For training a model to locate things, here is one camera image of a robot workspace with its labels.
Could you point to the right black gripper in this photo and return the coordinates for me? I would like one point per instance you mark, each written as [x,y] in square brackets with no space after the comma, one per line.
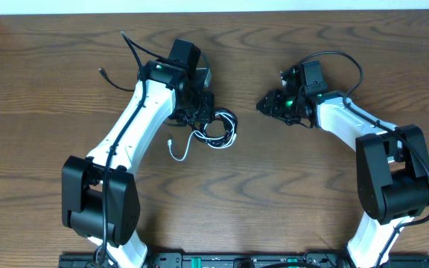
[273,107]

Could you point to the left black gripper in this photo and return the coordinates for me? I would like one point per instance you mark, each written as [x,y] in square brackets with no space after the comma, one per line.
[208,113]

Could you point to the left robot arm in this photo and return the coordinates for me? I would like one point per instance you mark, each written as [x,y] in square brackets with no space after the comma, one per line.
[99,197]

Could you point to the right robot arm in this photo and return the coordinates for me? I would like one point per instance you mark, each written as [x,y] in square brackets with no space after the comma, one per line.
[392,162]

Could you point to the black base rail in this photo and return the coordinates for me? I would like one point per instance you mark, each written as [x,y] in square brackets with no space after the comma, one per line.
[319,259]

